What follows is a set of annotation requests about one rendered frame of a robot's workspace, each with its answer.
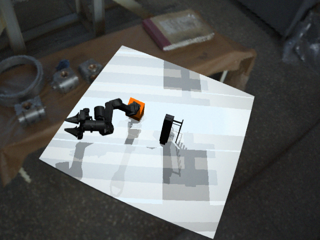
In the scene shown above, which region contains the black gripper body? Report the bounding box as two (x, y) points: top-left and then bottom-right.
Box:
(77, 110), (96, 140)

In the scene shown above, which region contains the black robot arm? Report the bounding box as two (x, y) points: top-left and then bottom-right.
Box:
(83, 98), (141, 136)

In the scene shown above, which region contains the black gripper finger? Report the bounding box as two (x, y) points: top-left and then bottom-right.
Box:
(64, 112), (80, 125)
(64, 126), (78, 138)

